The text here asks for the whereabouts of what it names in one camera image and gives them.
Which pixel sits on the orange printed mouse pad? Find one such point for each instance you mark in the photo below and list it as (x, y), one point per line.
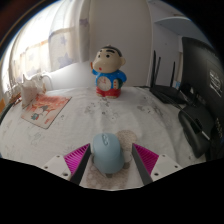
(45, 110)

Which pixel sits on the cartoon boy figurine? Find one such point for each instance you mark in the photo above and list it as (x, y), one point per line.
(108, 75)

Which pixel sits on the white wall shelf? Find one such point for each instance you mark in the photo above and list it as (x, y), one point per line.
(176, 24)

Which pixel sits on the white printed tablecloth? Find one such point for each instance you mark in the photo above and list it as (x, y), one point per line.
(100, 113)

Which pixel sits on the white ceramic pitcher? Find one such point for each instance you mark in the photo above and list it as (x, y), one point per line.
(47, 81)

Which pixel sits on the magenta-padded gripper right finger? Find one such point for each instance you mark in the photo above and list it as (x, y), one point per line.
(146, 160)

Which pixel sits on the white star-print curtain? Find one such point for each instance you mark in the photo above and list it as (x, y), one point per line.
(43, 46)

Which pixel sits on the light blue computer mouse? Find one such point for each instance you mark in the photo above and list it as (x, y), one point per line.
(107, 153)

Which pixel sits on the black computer monitor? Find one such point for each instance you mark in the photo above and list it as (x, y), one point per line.
(203, 100)

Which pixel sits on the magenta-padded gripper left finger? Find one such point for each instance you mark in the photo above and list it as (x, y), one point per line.
(77, 160)

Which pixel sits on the black router with antennas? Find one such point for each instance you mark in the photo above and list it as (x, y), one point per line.
(166, 91)

